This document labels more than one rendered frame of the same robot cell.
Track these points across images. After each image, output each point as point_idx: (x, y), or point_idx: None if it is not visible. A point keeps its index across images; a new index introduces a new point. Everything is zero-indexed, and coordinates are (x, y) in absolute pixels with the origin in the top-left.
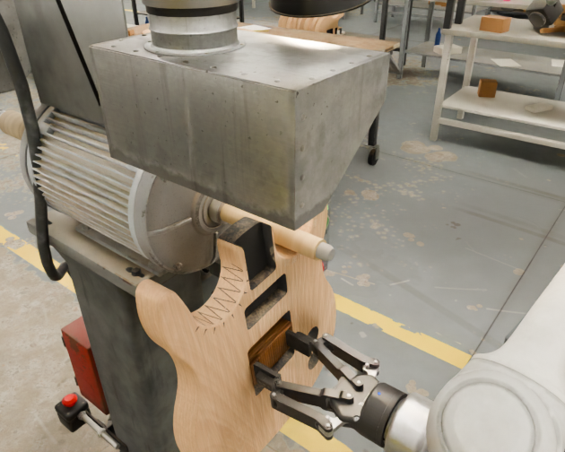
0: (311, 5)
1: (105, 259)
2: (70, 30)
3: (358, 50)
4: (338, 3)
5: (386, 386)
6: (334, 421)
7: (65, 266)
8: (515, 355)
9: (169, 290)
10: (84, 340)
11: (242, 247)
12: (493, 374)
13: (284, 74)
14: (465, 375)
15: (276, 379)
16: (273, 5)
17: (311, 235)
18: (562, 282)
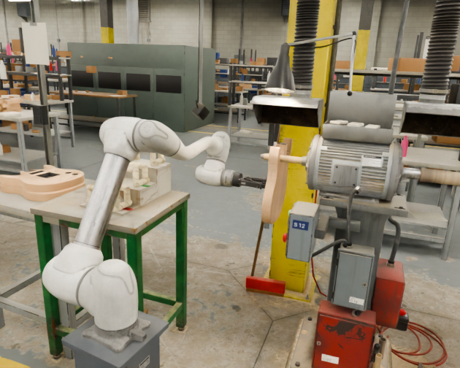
0: (277, 90)
1: None
2: None
3: (260, 96)
4: (270, 89)
5: (237, 174)
6: None
7: (393, 222)
8: (216, 138)
9: (285, 138)
10: (383, 259)
11: (279, 142)
12: (221, 133)
13: (268, 95)
14: (225, 135)
15: (266, 178)
16: (290, 92)
17: (268, 153)
18: (205, 139)
